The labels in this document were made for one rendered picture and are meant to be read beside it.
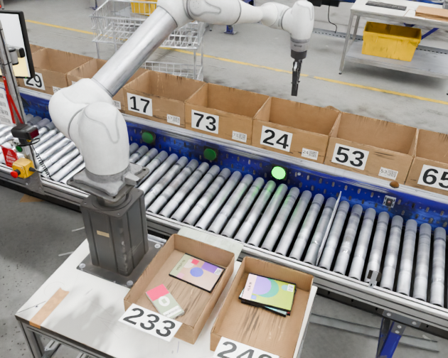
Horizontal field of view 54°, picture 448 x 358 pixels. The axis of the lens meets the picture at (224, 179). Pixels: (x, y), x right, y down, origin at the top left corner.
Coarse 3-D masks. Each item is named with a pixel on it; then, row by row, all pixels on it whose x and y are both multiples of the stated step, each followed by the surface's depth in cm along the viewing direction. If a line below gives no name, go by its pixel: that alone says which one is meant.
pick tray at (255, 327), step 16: (240, 272) 175; (256, 272) 180; (272, 272) 177; (288, 272) 174; (240, 288) 175; (304, 288) 175; (224, 304) 159; (240, 304) 169; (304, 304) 170; (224, 320) 163; (240, 320) 163; (256, 320) 163; (272, 320) 164; (288, 320) 164; (224, 336) 158; (240, 336) 158; (256, 336) 158; (272, 336) 158; (288, 336) 159; (272, 352) 153; (288, 352) 153
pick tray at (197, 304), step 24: (168, 240) 182; (192, 240) 184; (168, 264) 184; (216, 264) 185; (144, 288) 173; (168, 288) 174; (192, 288) 174; (216, 288) 164; (192, 312) 165; (192, 336) 153
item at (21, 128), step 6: (18, 126) 205; (24, 126) 205; (30, 126) 204; (12, 132) 205; (18, 132) 203; (24, 132) 202; (30, 132) 202; (36, 132) 205; (18, 138) 205; (24, 138) 203; (30, 138) 202; (24, 144) 208
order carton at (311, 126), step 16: (272, 112) 254; (288, 112) 250; (304, 112) 246; (320, 112) 242; (336, 112) 238; (256, 128) 230; (272, 128) 226; (288, 128) 222; (304, 128) 251; (320, 128) 247; (256, 144) 235; (304, 144) 223; (320, 144) 220; (320, 160) 225
